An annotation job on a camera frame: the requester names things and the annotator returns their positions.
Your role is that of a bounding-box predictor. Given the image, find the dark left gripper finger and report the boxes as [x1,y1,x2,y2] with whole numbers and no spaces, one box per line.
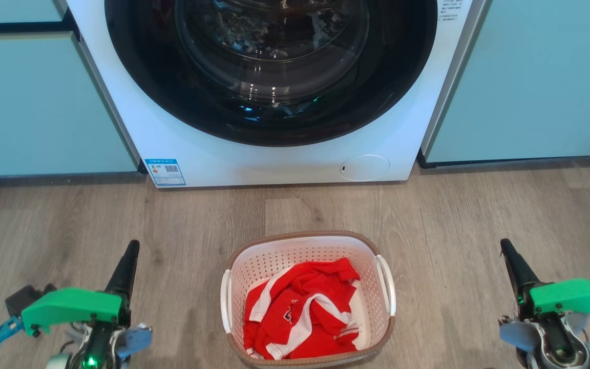
[104,239,141,304]

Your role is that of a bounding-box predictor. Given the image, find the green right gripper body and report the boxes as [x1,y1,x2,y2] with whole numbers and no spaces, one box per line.
[518,278,590,327]

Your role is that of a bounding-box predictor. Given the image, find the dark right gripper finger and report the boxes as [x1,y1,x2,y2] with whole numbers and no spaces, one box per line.
[499,238,542,296]

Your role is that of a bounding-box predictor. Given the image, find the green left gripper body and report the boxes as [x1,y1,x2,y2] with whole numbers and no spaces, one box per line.
[20,287,133,339]

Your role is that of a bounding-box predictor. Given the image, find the white brown-rimmed laundry basket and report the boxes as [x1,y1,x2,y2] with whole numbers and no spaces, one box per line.
[220,231,397,369]

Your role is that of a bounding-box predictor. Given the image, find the blue energy label sticker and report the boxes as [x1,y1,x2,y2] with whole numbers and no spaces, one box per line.
[144,158,187,187]

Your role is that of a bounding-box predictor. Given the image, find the white front-load washing machine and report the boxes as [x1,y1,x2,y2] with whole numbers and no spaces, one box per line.
[66,0,488,189]

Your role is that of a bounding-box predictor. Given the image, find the red and white garment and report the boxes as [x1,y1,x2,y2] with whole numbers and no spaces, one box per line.
[243,257,362,360]

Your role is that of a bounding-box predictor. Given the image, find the round white filter cover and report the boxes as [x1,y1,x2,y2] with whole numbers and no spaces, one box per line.
[339,154,391,182]

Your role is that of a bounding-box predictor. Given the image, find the wide pale green cabinet panel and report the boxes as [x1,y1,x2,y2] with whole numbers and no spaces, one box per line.
[420,0,590,166]

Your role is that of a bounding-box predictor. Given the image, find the tall pale green cabinet door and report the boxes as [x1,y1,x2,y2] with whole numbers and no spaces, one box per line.
[0,32,140,179]

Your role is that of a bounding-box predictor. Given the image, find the round black washer door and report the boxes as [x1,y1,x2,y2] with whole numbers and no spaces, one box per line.
[104,0,438,148]

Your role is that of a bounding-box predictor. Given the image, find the small printed text sticker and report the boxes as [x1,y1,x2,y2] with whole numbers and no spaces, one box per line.
[438,0,466,22]

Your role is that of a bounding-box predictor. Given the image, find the short pale green cabinet door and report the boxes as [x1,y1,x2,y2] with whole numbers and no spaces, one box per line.
[0,0,68,24]

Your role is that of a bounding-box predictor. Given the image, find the blue cable plug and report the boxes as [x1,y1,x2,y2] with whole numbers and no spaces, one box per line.
[0,316,25,354]

